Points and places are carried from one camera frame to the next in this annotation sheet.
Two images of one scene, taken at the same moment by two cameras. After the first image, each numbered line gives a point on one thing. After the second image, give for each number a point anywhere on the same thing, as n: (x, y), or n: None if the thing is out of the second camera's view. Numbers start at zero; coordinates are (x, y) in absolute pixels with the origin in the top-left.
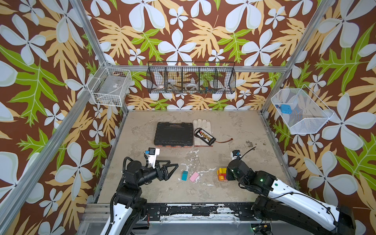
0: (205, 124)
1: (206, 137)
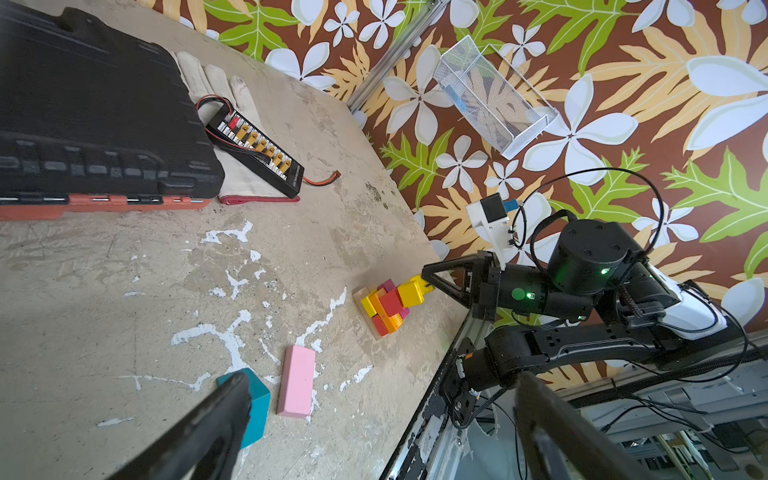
0: (244, 181)
1: (259, 152)
